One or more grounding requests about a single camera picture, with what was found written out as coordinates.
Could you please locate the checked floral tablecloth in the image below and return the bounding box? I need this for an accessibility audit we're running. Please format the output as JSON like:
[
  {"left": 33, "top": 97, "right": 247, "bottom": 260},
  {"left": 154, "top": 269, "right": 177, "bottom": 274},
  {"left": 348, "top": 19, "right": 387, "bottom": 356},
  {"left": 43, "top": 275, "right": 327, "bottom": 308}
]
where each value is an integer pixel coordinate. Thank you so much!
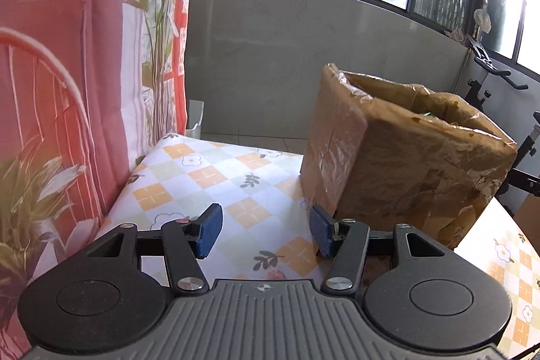
[{"left": 25, "top": 132, "right": 540, "bottom": 356}]

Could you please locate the brown cardboard box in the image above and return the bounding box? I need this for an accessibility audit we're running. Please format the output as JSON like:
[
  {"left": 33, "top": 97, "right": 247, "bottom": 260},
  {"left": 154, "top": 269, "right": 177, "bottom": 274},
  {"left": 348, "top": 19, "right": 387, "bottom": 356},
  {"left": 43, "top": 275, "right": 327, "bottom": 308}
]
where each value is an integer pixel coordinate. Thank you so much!
[{"left": 299, "top": 62, "right": 519, "bottom": 251}]

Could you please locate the brown cardboard piece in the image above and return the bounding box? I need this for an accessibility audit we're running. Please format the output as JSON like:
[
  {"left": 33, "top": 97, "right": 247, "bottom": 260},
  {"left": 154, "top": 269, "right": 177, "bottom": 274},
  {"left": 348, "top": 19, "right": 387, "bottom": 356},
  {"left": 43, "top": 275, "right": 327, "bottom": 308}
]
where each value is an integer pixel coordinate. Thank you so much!
[{"left": 515, "top": 195, "right": 540, "bottom": 236}]

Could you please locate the white trash bin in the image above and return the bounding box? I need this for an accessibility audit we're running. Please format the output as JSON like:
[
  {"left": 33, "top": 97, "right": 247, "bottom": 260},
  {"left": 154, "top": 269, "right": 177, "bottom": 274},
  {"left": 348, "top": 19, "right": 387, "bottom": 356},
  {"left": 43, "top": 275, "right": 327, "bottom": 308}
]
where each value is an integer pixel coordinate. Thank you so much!
[{"left": 186, "top": 101, "right": 205, "bottom": 139}]

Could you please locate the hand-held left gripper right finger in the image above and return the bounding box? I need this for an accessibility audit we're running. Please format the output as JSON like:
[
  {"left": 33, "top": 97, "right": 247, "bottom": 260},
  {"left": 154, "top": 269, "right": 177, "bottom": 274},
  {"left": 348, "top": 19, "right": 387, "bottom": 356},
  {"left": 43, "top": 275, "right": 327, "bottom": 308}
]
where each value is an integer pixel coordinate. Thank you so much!
[{"left": 309, "top": 205, "right": 452, "bottom": 296}]

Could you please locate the red printed curtain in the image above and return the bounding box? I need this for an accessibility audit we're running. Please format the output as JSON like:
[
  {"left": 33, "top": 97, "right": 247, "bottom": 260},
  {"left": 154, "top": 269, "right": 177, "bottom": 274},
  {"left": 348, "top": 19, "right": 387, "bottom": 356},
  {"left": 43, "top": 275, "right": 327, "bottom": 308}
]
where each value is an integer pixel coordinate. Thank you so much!
[{"left": 0, "top": 0, "right": 199, "bottom": 348}]

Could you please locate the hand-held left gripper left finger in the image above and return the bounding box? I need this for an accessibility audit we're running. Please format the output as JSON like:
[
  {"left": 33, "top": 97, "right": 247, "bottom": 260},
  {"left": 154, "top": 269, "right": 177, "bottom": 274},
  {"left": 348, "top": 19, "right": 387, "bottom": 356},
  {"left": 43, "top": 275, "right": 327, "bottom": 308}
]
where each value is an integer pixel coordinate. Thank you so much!
[{"left": 85, "top": 203, "right": 223, "bottom": 296}]

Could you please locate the black exercise bike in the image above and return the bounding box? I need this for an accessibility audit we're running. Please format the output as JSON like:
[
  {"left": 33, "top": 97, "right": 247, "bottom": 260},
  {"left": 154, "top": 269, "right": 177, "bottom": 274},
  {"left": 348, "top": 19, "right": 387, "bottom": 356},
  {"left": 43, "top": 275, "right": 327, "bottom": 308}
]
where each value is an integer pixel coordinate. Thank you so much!
[{"left": 466, "top": 33, "right": 540, "bottom": 213}]

